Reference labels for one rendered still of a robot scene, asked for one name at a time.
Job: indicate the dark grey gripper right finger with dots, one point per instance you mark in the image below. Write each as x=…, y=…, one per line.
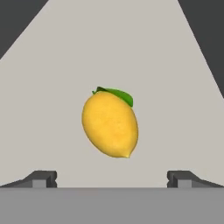
x=180, y=176

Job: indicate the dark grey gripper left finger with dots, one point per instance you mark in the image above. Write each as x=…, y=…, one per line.
x=43, y=176

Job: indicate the yellow lemon with green leaf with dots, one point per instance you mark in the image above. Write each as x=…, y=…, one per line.
x=110, y=125

